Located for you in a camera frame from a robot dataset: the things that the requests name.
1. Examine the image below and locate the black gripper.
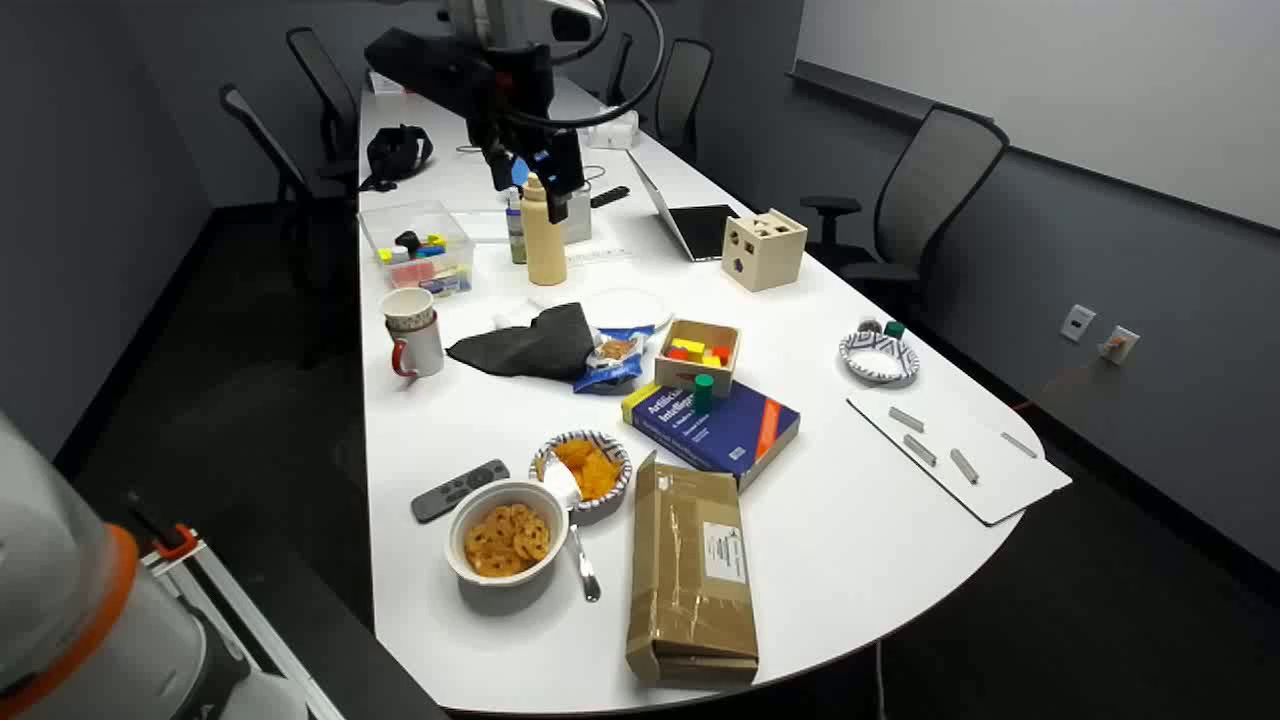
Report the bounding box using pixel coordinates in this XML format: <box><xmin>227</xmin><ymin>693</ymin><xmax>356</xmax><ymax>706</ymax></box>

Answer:
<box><xmin>468</xmin><ymin>52</ymin><xmax>586</xmax><ymax>228</ymax></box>

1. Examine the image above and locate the black towel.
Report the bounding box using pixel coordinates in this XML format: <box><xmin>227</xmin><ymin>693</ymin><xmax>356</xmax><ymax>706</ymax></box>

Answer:
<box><xmin>444</xmin><ymin>300</ymin><xmax>599</xmax><ymax>384</ymax></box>

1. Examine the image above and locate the white milk carton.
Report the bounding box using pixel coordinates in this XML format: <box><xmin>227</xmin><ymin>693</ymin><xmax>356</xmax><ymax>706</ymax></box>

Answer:
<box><xmin>558</xmin><ymin>182</ymin><xmax>599</xmax><ymax>247</ymax></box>

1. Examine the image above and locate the small clear spray bottle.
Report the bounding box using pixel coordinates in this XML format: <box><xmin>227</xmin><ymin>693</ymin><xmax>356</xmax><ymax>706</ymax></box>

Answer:
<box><xmin>498</xmin><ymin>182</ymin><xmax>529</xmax><ymax>267</ymax></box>

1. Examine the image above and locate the tan squeeze bottle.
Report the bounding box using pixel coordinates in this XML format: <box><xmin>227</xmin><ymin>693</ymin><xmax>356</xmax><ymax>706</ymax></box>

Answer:
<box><xmin>514</xmin><ymin>172</ymin><xmax>572</xmax><ymax>292</ymax></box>

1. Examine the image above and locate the clear plastic container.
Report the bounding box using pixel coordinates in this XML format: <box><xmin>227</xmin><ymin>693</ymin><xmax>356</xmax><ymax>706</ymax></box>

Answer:
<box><xmin>360</xmin><ymin>201</ymin><xmax>479</xmax><ymax>300</ymax></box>

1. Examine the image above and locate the black mesh office chair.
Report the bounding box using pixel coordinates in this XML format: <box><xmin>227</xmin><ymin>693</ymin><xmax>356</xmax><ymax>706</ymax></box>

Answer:
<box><xmin>217</xmin><ymin>81</ymin><xmax>360</xmax><ymax>277</ymax></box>
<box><xmin>605</xmin><ymin>29</ymin><xmax>639</xmax><ymax>113</ymax></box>
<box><xmin>797</xmin><ymin>103</ymin><xmax>1012</xmax><ymax>319</ymax></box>
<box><xmin>637</xmin><ymin>31</ymin><xmax>719</xmax><ymax>162</ymax></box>
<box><xmin>282</xmin><ymin>22</ymin><xmax>366</xmax><ymax>168</ymax></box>

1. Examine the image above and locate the grey laptop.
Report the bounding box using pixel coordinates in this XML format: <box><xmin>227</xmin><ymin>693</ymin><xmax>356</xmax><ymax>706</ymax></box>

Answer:
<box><xmin>620</xmin><ymin>142</ymin><xmax>739</xmax><ymax>264</ymax></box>

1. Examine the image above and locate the black backpack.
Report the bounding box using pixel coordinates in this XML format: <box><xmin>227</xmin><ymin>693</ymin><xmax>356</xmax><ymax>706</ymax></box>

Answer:
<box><xmin>360</xmin><ymin>22</ymin><xmax>471</xmax><ymax>103</ymax></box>

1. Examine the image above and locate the blue snack bag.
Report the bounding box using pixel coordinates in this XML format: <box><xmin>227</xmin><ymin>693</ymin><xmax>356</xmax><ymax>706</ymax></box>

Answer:
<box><xmin>572</xmin><ymin>324</ymin><xmax>664</xmax><ymax>399</ymax></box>

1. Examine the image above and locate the wooden cube with holes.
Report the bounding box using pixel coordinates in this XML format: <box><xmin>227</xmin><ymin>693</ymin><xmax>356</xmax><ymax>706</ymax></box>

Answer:
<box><xmin>719</xmin><ymin>205</ymin><xmax>810</xmax><ymax>297</ymax></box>

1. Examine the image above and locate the small wooden box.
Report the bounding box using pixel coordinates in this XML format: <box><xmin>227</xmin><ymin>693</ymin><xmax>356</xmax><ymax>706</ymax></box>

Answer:
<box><xmin>652</xmin><ymin>315</ymin><xmax>745</xmax><ymax>399</ymax></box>

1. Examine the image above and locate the patterned bowl with orange chips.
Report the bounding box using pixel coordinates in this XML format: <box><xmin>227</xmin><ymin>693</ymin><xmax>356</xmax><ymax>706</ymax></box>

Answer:
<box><xmin>523</xmin><ymin>429</ymin><xmax>637</xmax><ymax>528</ymax></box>

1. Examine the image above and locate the blue book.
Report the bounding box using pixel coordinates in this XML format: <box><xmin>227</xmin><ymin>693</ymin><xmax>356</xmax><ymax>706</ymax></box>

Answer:
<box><xmin>620</xmin><ymin>375</ymin><xmax>805</xmax><ymax>491</ymax></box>

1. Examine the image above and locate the black remote control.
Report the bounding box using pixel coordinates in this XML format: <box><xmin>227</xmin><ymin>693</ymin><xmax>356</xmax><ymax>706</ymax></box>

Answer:
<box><xmin>407</xmin><ymin>454</ymin><xmax>514</xmax><ymax>528</ymax></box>

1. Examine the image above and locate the white bowl with pretzels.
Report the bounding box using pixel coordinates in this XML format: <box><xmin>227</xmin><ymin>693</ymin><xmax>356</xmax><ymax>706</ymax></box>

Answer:
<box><xmin>440</xmin><ymin>477</ymin><xmax>575</xmax><ymax>593</ymax></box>

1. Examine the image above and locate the metal spoon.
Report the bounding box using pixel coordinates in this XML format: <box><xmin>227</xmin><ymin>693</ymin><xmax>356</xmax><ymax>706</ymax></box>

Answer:
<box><xmin>564</xmin><ymin>515</ymin><xmax>606</xmax><ymax>606</ymax></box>

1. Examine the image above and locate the metal robot stand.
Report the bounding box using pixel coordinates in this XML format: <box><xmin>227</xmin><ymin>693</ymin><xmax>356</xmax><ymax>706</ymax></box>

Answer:
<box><xmin>122</xmin><ymin>520</ymin><xmax>342</xmax><ymax>720</ymax></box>

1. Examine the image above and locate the white flat board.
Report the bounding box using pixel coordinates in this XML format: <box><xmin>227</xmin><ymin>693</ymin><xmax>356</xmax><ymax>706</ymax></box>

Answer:
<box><xmin>841</xmin><ymin>381</ymin><xmax>1075</xmax><ymax>531</ymax></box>

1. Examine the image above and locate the black camera bag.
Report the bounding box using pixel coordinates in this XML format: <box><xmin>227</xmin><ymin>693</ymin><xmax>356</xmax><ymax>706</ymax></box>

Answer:
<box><xmin>356</xmin><ymin>118</ymin><xmax>440</xmax><ymax>193</ymax></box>

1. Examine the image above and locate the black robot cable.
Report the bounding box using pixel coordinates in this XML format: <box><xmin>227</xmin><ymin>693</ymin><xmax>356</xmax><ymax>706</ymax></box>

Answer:
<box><xmin>545</xmin><ymin>0</ymin><xmax>673</xmax><ymax>134</ymax></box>

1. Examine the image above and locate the white mug red handle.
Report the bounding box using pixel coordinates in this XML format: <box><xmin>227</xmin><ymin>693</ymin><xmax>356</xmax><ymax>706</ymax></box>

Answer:
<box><xmin>379</xmin><ymin>285</ymin><xmax>448</xmax><ymax>387</ymax></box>

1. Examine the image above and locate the coiled white cable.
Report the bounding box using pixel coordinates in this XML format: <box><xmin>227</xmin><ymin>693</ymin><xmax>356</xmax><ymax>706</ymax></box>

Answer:
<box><xmin>837</xmin><ymin>324</ymin><xmax>925</xmax><ymax>390</ymax></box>

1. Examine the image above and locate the large wall whiteboard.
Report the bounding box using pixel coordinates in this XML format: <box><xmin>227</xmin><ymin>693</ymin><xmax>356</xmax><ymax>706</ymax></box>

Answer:
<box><xmin>786</xmin><ymin>0</ymin><xmax>1280</xmax><ymax>232</ymax></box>

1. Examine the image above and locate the white wall outlet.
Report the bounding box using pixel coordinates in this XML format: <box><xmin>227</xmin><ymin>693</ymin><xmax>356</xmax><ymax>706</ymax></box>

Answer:
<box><xmin>1054</xmin><ymin>300</ymin><xmax>1099</xmax><ymax>343</ymax></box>
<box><xmin>1096</xmin><ymin>319</ymin><xmax>1145</xmax><ymax>370</ymax></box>

